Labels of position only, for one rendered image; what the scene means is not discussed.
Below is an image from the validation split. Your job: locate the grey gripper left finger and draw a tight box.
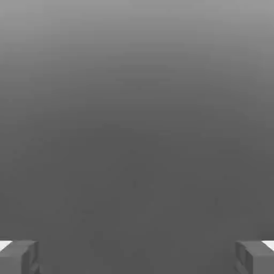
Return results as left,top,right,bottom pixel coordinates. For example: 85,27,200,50
0,240,41,274

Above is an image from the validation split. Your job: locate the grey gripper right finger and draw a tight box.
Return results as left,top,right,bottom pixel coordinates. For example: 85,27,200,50
234,240,274,274

